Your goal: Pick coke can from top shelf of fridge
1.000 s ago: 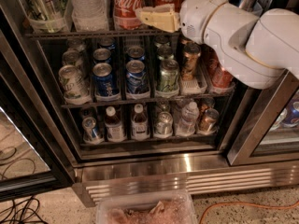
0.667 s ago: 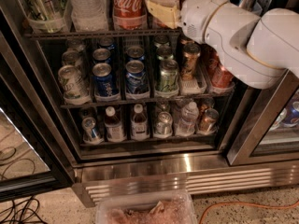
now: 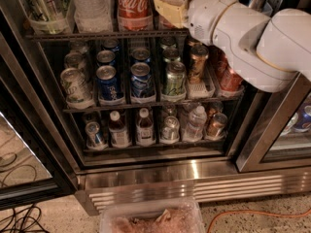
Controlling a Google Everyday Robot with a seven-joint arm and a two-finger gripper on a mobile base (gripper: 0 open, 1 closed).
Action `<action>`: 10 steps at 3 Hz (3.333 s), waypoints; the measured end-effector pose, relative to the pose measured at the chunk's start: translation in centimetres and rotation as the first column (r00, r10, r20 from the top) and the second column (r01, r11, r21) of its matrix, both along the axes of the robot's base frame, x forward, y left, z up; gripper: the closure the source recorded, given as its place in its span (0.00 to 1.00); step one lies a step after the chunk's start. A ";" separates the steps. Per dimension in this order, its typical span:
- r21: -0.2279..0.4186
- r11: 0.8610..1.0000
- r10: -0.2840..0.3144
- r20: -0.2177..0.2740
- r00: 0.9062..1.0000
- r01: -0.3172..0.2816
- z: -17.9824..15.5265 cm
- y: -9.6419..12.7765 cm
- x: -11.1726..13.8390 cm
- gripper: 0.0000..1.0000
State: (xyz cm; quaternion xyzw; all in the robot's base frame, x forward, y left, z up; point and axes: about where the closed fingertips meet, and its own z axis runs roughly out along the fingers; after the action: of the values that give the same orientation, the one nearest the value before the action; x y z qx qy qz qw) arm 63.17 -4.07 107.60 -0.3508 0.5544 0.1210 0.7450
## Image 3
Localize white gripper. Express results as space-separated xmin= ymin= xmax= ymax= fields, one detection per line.
xmin=154 ymin=0 xmax=238 ymax=46

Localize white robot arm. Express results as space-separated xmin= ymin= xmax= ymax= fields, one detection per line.
xmin=154 ymin=0 xmax=311 ymax=92

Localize gold brown can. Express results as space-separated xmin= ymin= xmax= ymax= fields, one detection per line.
xmin=188 ymin=45 xmax=209 ymax=83

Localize red can behind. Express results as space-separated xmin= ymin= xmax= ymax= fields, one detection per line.
xmin=213 ymin=48 xmax=228 ymax=80

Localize red can front right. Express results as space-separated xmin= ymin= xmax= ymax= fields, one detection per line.
xmin=220 ymin=67 xmax=243 ymax=92

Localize clear water bottle top shelf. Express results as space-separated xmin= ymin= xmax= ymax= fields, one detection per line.
xmin=73 ymin=0 xmax=114 ymax=33

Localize clear water bottle shelf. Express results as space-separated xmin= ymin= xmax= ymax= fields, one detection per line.
xmin=183 ymin=106 xmax=207 ymax=142
xmin=73 ymin=0 xmax=114 ymax=33

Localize blue pepsi can front centre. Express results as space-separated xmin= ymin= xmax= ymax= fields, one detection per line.
xmin=130 ymin=62 xmax=155 ymax=98

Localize blue pepsi can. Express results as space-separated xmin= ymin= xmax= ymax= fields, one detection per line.
xmin=96 ymin=65 xmax=123 ymax=101
xmin=130 ymin=62 xmax=155 ymax=98

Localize blue pepsi can front left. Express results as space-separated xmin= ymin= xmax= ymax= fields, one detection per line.
xmin=96 ymin=65 xmax=123 ymax=101

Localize steel fridge cabinet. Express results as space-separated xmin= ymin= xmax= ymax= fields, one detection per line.
xmin=0 ymin=0 xmax=311 ymax=215

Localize clear water bottle bottom shelf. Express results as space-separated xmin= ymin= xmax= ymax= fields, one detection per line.
xmin=183 ymin=106 xmax=207 ymax=142

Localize silver can bottom shelf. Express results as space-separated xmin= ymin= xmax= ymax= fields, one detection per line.
xmin=161 ymin=116 xmax=180 ymax=141

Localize copper can bottom shelf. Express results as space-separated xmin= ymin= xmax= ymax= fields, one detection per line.
xmin=207 ymin=113 xmax=227 ymax=137

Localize green striped can top shelf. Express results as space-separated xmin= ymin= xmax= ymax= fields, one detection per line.
xmin=26 ymin=0 xmax=70 ymax=34

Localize white green can front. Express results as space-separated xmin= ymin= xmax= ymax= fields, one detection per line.
xmin=60 ymin=68 xmax=91 ymax=103

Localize closed right fridge door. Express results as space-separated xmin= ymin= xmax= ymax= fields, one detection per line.
xmin=236 ymin=74 xmax=311 ymax=173

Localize blue can behind right door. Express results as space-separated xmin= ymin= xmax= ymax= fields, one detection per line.
xmin=294 ymin=105 xmax=311 ymax=132

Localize small blue can bottom shelf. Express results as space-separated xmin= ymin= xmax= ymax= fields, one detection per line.
xmin=86 ymin=121 xmax=106 ymax=148

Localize open glass fridge door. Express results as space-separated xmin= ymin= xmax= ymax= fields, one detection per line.
xmin=0 ymin=12 xmax=77 ymax=210

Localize brown drink bottle right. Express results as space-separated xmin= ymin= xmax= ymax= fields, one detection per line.
xmin=136 ymin=108 xmax=155 ymax=146

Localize brown drink bottle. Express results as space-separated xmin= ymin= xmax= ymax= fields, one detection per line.
xmin=136 ymin=108 xmax=155 ymax=146
xmin=109 ymin=111 xmax=130 ymax=148

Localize brown drink bottle left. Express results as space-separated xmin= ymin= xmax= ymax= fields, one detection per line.
xmin=109 ymin=111 xmax=130 ymax=148

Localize clear plastic bin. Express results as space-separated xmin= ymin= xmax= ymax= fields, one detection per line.
xmin=99 ymin=197 xmax=205 ymax=233

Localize orange extension cable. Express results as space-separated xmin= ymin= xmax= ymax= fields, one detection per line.
xmin=207 ymin=207 xmax=311 ymax=233

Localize black cables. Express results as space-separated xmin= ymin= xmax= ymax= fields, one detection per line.
xmin=0 ymin=203 xmax=52 ymax=233

